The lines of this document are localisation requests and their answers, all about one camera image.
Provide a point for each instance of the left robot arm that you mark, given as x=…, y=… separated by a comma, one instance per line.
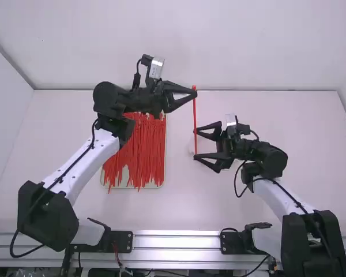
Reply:
x=83, y=161

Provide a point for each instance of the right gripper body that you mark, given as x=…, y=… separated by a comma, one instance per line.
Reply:
x=233, y=145

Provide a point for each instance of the pale tray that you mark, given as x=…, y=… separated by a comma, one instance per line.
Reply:
x=161, y=184

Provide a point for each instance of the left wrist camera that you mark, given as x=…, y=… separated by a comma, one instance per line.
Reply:
x=155, y=66

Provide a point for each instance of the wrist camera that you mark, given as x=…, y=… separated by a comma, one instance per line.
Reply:
x=155, y=66
x=230, y=121

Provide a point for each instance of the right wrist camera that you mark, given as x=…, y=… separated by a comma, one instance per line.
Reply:
x=230, y=121

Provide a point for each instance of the white dish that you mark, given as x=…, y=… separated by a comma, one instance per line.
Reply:
x=202, y=145

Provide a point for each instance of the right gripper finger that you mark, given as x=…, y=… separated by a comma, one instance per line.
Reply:
x=207, y=156
x=209, y=126

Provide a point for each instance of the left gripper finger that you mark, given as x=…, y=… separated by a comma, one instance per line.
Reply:
x=178, y=86
x=184, y=101

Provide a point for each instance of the silver rails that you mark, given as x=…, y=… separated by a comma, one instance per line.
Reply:
x=176, y=245

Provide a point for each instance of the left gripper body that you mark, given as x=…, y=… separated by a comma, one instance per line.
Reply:
x=144, y=101

